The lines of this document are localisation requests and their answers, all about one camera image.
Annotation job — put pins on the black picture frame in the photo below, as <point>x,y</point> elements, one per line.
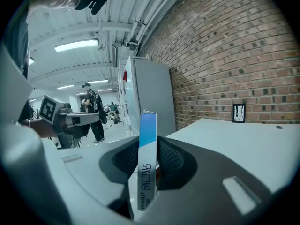
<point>239,113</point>

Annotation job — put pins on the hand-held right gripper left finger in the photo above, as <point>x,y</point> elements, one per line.
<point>84,172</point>

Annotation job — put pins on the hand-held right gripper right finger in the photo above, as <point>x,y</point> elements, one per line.
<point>211,184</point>

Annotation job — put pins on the person's black top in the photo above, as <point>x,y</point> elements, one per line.
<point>16,36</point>

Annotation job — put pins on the grey refrigerator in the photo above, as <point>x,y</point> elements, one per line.
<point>152,95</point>

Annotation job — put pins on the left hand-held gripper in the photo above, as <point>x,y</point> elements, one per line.
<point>50,108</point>

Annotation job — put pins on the red diamond sticker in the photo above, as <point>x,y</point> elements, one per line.
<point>125,76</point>

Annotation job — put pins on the blue packet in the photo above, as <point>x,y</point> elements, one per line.
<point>146,149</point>

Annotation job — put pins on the person's left forearm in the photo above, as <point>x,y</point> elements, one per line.
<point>39,128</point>

